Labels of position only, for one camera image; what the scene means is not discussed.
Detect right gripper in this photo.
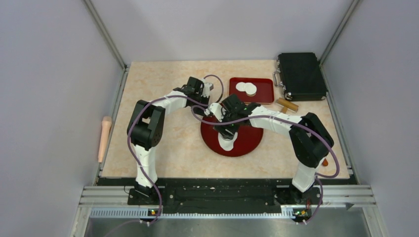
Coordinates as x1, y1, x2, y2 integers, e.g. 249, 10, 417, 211
214, 108, 241, 140

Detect round red tray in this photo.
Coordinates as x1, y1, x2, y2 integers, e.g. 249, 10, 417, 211
200, 122, 263, 157

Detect wooden roller tool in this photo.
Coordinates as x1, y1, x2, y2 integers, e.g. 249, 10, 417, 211
276, 98, 299, 114

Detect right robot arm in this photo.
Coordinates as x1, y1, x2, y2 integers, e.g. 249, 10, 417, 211
206, 95, 337, 204

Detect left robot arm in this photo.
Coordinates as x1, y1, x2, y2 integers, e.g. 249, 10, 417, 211
127, 77, 213, 204

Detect white dough ball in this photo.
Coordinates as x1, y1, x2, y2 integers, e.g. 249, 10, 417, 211
218, 132, 238, 151

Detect left white wrapper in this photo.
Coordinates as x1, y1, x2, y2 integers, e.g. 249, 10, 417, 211
235, 82, 246, 92

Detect rectangular red tray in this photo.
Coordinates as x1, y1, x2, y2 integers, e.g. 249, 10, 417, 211
229, 77, 275, 104

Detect black case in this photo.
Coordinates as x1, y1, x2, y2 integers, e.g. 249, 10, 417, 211
273, 52, 328, 101

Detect beige wooden rolling pin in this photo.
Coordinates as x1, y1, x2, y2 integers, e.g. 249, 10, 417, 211
98, 116, 113, 163

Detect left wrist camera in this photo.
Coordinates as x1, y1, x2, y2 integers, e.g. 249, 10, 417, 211
201, 82, 213, 98

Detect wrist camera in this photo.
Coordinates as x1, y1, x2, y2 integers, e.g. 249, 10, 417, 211
208, 103, 224, 121
201, 82, 213, 98

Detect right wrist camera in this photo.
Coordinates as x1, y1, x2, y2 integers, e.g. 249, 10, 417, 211
208, 103, 224, 121

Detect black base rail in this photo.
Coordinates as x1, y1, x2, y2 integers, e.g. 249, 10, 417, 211
81, 178, 371, 218

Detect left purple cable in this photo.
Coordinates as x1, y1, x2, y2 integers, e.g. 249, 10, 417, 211
126, 74, 225, 226

